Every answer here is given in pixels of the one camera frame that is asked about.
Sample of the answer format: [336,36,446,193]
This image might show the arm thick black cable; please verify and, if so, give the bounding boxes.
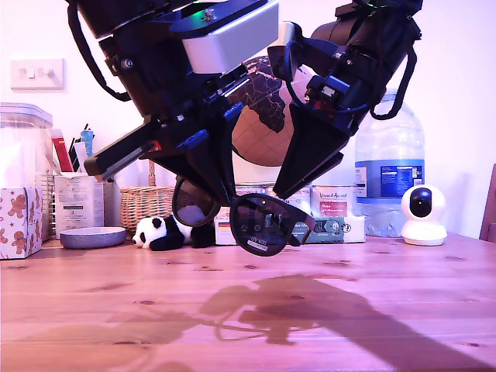
[66,2,133,102]
[369,48,419,120]

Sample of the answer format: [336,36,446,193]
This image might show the gingerbread print tissue box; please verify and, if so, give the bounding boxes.
[0,187,44,261]

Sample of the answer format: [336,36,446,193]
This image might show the wire mesh pen holder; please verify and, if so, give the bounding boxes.
[35,170,56,238]

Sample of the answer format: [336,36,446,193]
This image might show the small white round camera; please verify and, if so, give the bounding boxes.
[399,184,448,248]

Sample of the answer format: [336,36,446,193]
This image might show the brown wooden chair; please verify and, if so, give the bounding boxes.
[478,163,496,244]

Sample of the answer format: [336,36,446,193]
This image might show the wicker basket with handle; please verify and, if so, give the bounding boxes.
[119,158,177,234]

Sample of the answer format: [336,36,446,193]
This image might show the red and white tube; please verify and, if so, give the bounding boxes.
[50,129,75,174]

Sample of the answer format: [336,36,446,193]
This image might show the black sunglasses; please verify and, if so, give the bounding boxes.
[171,176,313,257]

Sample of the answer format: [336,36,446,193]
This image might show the white plastic stick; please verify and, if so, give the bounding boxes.
[74,143,93,174]

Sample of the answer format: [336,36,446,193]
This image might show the arm pale camera box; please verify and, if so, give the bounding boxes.
[267,21,308,81]
[169,0,281,75]

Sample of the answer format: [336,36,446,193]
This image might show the white insulated bottle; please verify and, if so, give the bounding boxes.
[113,166,141,229]

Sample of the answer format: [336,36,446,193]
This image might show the cork globe on stand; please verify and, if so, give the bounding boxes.
[227,55,311,190]

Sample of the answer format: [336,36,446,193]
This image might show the blue tube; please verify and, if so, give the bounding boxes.
[80,130,96,158]

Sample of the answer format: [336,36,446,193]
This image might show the white printed carton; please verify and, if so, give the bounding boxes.
[53,173,106,240]

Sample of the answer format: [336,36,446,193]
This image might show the large clear water bottle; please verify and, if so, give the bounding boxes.
[353,88,425,239]

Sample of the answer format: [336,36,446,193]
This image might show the white wall light switch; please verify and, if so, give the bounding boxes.
[10,58,66,93]

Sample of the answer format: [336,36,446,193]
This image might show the black pen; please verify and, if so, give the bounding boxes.
[67,124,91,174]

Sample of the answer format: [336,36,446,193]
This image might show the clear plastic storage container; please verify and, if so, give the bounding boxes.
[0,102,54,243]

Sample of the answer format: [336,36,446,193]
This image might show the panda plush toy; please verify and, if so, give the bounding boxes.
[132,215,216,253]

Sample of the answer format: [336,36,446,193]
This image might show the grey speckled shallow bowl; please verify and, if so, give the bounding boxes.
[59,226,128,251]

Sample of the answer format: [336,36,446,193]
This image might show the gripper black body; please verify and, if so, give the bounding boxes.
[290,46,388,136]
[84,36,251,181]

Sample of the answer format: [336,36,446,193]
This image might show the arm thin camera cable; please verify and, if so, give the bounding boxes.
[282,40,373,115]

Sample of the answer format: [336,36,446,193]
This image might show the green and white cardboard tray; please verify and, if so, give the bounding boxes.
[213,215,367,247]

